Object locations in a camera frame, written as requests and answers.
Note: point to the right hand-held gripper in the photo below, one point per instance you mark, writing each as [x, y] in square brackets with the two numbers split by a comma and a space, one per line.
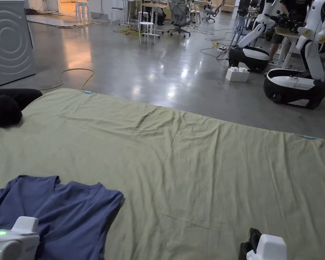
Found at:
[268, 247]

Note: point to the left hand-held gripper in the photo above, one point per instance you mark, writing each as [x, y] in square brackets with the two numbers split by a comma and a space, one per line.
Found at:
[8, 241]

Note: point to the dark blue shirt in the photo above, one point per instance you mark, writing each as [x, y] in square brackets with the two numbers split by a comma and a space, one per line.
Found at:
[70, 211]

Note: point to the bed with pale green sheet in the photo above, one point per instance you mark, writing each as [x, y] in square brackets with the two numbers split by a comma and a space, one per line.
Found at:
[195, 168]

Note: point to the blue sheet clip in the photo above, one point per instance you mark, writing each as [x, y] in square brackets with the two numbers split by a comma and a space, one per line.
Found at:
[88, 92]
[308, 137]

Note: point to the black cushion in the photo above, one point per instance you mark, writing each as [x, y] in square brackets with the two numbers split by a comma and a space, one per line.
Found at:
[5, 108]

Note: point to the white wheeled robot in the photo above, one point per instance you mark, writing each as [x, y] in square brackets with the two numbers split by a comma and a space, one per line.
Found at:
[249, 57]
[289, 86]

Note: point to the white foam block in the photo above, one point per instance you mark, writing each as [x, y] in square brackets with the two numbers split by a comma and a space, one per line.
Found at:
[237, 75]

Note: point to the white washing machine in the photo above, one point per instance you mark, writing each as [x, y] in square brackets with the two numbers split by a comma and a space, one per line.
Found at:
[8, 40]

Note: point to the white power strip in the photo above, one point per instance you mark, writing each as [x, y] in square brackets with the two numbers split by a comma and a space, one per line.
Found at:
[222, 49]

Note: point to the desk with wooden top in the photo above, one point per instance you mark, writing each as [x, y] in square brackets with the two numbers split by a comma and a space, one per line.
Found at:
[151, 6]

